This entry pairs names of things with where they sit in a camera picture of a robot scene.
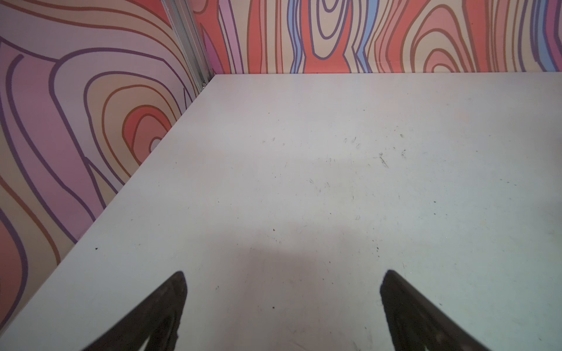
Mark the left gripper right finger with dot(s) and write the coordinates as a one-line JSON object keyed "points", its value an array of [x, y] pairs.
{"points": [[415, 323]]}

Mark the aluminium frame corner post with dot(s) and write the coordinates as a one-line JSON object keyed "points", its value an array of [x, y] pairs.
{"points": [[183, 22]]}

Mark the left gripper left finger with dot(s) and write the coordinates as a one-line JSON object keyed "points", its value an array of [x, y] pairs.
{"points": [[151, 325]]}

